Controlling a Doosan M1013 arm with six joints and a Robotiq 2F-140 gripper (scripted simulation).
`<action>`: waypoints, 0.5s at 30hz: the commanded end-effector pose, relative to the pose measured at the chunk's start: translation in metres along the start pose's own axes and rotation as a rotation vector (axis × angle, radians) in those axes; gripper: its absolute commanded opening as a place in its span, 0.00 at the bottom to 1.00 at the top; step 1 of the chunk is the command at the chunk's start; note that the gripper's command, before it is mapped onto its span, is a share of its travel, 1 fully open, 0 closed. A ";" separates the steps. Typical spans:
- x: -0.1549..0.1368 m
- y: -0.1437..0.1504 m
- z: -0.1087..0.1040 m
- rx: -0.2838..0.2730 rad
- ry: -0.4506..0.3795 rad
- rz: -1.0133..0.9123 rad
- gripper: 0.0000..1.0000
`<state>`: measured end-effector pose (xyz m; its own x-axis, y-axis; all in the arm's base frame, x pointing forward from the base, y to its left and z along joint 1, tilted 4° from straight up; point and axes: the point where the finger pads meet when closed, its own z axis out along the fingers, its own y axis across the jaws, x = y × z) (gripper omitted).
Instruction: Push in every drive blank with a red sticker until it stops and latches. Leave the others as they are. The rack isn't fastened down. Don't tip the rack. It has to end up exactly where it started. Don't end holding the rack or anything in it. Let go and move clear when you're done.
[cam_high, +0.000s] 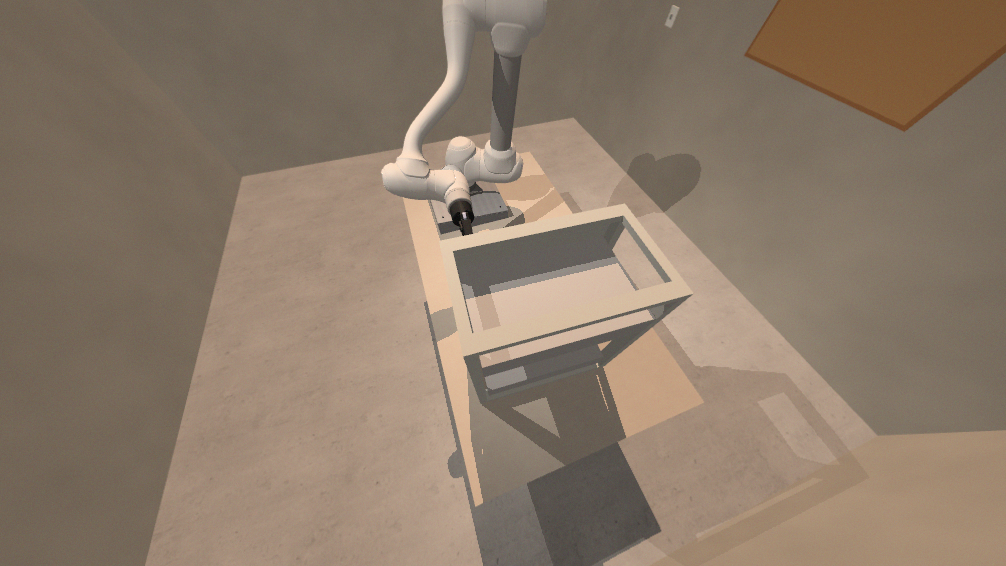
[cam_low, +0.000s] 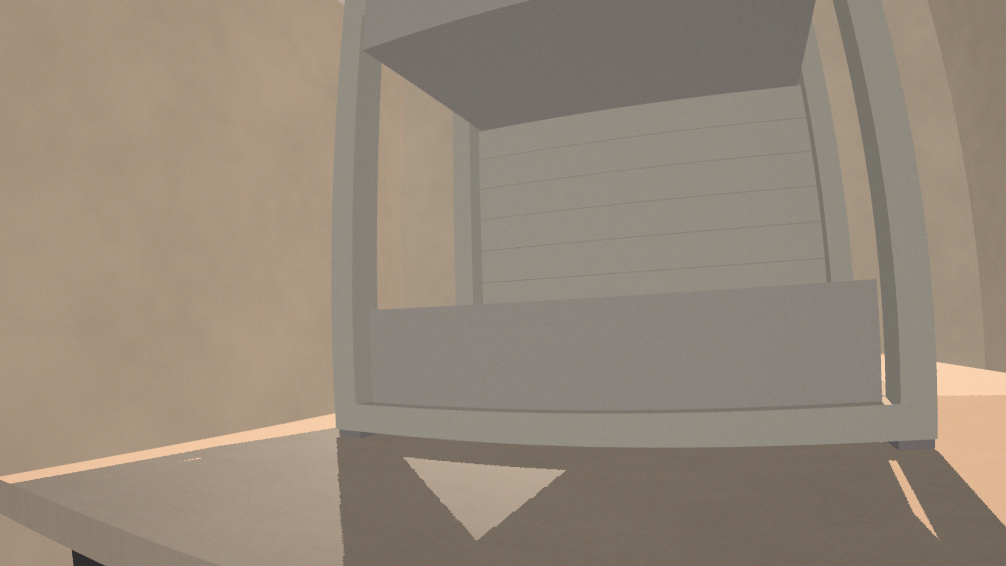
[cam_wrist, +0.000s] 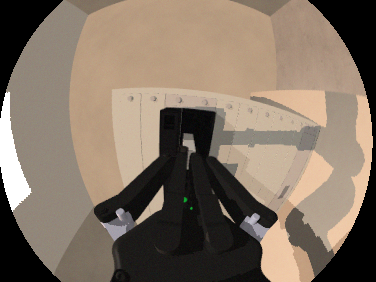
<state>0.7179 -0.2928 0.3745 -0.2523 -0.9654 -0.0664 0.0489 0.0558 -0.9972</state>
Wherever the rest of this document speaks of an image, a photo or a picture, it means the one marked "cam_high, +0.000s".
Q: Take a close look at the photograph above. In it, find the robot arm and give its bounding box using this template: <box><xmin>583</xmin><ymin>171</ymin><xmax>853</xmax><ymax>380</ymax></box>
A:
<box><xmin>381</xmin><ymin>0</ymin><xmax>547</xmax><ymax>215</ymax></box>

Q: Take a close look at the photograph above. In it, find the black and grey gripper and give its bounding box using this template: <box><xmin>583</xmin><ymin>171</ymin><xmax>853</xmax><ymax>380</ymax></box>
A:
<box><xmin>450</xmin><ymin>200</ymin><xmax>474</xmax><ymax>236</ymax></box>

